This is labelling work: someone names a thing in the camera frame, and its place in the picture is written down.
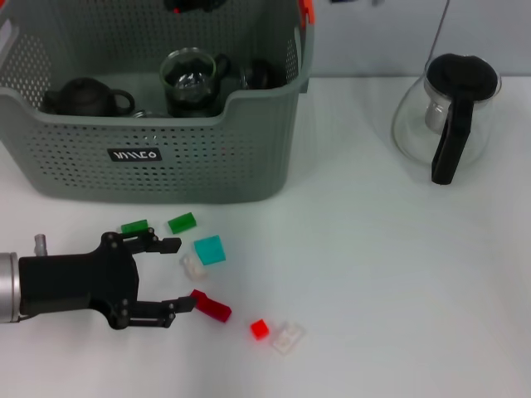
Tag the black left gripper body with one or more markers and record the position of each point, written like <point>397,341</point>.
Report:
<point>74,282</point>

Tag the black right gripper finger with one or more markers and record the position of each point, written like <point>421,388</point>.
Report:
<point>171,4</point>

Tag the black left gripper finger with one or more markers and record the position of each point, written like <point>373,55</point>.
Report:
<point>170,245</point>
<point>162,309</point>

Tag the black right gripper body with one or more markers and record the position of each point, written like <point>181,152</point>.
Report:
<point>203,4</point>

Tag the dark red long brick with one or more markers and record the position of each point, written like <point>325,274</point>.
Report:
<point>215,310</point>

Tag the glass teacup with black holder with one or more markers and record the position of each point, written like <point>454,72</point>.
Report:
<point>188,74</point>
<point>195,110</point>
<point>145,113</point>
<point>255,74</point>

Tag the grey perforated plastic storage bin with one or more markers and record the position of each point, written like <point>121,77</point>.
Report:
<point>207,166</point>

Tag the green toy brick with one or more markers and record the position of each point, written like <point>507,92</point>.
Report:
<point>181,223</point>
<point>133,226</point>

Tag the white studded toy brick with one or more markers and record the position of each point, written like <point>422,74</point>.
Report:
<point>194,268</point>

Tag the cyan sloped toy brick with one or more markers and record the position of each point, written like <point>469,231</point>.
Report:
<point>209,250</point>

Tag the small red cube brick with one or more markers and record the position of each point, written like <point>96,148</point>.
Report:
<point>259,328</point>

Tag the white flat toy plate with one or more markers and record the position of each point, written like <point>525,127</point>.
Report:
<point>286,338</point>

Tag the dark clay teapot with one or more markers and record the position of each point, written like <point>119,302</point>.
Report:
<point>83,97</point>

